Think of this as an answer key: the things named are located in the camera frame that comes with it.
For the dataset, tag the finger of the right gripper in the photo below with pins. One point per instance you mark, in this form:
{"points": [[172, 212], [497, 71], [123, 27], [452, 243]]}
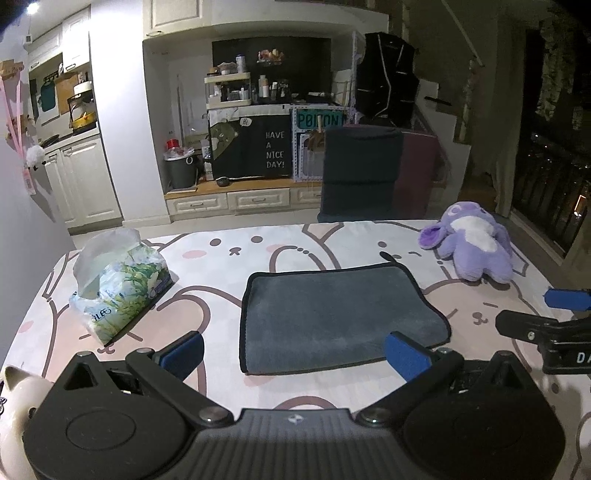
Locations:
{"points": [[522, 326], [574, 300]]}

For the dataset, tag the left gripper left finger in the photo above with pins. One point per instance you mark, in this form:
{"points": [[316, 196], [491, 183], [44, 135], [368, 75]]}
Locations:
{"points": [[161, 375]]}

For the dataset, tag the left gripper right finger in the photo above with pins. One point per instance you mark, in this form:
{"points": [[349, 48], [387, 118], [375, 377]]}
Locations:
{"points": [[427, 373]]}

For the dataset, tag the purple and grey towel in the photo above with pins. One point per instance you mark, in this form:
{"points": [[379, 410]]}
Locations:
{"points": [[310, 321]]}

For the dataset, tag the purple plush bunny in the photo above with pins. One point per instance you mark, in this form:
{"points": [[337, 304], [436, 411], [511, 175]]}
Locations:
{"points": [[470, 236]]}

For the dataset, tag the floral tissue pack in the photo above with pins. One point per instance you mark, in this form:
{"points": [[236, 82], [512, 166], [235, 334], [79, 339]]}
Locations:
{"points": [[118, 277]]}

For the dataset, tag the white ceramic cat figure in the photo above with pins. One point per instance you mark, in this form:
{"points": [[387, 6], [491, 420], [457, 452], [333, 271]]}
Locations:
{"points": [[21, 394]]}

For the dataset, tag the wooden low drawer cabinet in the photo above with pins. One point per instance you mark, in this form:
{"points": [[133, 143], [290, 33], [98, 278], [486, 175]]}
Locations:
{"points": [[208, 199]]}

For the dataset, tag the maroon padded board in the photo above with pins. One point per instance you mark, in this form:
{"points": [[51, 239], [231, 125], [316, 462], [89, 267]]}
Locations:
{"points": [[412, 190]]}

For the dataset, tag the white kitchen cabinet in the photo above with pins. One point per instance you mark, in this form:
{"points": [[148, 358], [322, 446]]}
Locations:
{"points": [[81, 182]]}

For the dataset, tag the black trash bin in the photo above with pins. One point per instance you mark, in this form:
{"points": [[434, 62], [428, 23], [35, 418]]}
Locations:
{"points": [[181, 166]]}

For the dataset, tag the dark office chair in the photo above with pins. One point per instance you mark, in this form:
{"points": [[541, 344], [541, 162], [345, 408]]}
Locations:
{"points": [[361, 168]]}

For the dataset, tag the black have a nice day cloth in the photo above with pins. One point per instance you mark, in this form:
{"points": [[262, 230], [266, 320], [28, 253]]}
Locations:
{"points": [[252, 147]]}

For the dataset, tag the teal poison sign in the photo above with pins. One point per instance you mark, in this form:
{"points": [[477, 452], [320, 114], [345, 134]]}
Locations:
{"points": [[319, 119]]}

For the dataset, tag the black hanging garment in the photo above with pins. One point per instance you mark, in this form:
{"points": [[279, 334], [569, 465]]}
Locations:
{"points": [[386, 85]]}

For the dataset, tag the white storage shelf rack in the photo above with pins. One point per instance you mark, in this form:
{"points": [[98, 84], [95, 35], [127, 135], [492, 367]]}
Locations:
{"points": [[227, 91]]}

